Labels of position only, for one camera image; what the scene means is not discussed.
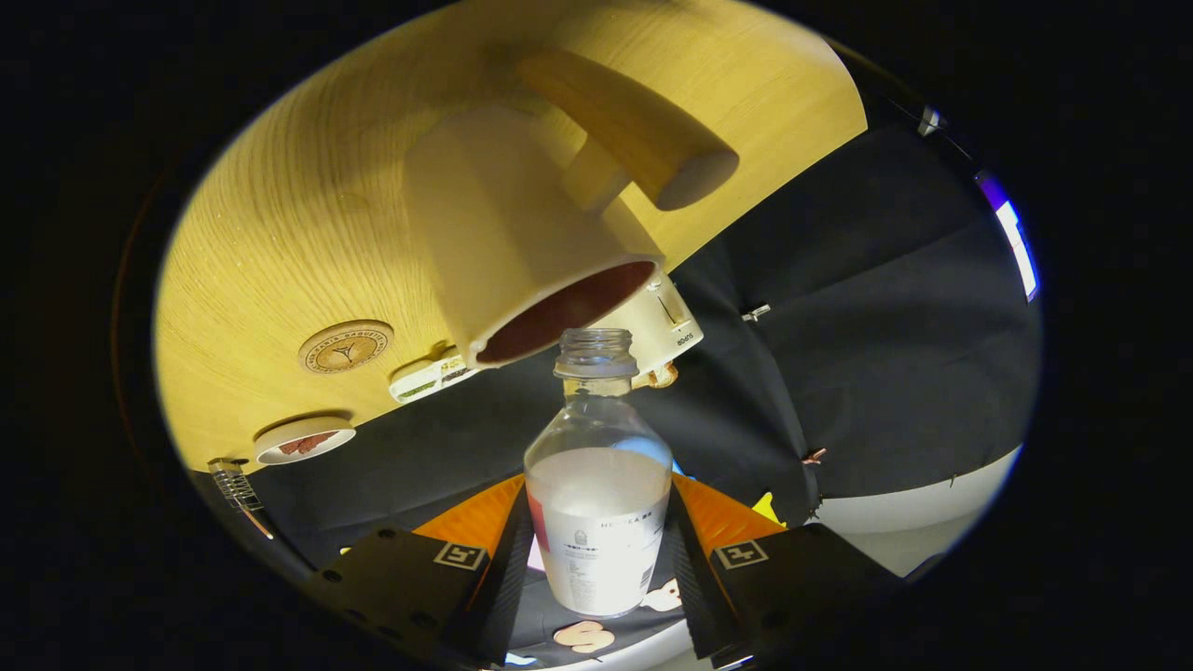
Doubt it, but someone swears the white divided snack dish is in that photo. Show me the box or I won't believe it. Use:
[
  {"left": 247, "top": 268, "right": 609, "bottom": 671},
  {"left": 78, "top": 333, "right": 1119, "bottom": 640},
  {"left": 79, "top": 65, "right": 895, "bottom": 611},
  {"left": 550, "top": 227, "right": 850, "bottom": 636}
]
[{"left": 388, "top": 347, "right": 476, "bottom": 404}]

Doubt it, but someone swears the wooden table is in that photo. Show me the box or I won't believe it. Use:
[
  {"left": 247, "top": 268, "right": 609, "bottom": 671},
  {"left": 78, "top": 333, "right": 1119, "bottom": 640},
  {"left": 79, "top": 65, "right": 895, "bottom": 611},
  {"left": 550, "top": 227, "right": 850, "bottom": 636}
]
[{"left": 154, "top": 0, "right": 870, "bottom": 476}]

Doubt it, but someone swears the black backdrop cloth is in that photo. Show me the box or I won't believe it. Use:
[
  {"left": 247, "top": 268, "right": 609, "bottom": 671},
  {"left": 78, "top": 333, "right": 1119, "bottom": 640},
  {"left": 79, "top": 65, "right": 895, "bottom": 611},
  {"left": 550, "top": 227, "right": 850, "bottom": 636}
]
[{"left": 186, "top": 112, "right": 1043, "bottom": 667}]

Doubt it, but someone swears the cream toaster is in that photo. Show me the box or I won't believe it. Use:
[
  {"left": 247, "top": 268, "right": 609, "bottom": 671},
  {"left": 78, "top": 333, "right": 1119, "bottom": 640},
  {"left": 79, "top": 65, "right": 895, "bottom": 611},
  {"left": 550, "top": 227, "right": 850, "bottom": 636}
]
[{"left": 596, "top": 270, "right": 705, "bottom": 390}]

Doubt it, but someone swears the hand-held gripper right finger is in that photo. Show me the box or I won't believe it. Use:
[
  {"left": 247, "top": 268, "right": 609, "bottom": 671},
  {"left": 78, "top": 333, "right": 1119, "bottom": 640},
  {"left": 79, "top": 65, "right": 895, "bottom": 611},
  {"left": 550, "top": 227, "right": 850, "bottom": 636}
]
[{"left": 664, "top": 472, "right": 910, "bottom": 668}]

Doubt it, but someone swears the clear juice bottle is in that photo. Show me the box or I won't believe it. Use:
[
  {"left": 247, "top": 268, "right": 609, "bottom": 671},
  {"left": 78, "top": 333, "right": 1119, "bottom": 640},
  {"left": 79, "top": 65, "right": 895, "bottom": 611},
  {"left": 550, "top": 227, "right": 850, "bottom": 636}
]
[{"left": 524, "top": 327, "right": 674, "bottom": 618}]

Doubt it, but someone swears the cream cup with wooden handle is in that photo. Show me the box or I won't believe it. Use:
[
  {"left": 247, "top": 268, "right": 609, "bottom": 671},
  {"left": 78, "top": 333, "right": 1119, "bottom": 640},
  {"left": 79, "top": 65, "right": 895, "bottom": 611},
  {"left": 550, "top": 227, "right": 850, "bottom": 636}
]
[{"left": 403, "top": 47, "right": 740, "bottom": 370}]

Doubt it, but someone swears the white round plate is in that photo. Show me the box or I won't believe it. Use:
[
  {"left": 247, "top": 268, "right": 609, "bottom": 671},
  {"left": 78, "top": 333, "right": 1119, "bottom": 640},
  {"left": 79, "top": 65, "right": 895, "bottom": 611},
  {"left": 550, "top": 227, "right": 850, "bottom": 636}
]
[{"left": 254, "top": 416, "right": 358, "bottom": 466}]

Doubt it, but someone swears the round wooden coaster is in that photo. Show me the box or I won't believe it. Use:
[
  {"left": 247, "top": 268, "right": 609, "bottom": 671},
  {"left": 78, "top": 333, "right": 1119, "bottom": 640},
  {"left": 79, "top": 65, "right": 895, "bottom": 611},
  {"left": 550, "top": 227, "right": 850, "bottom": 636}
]
[{"left": 297, "top": 320, "right": 395, "bottom": 375}]

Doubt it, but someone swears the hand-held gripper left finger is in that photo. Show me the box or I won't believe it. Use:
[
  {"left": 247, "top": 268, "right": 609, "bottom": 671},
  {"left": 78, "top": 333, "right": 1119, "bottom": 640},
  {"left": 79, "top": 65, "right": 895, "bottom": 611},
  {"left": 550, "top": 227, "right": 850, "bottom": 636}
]
[{"left": 303, "top": 473, "right": 537, "bottom": 667}]

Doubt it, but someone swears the metal wire holder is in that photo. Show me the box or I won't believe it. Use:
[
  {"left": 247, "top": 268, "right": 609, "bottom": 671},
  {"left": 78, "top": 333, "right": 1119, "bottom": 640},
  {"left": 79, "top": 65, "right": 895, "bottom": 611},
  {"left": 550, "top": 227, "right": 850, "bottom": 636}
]
[{"left": 207, "top": 457, "right": 276, "bottom": 541}]

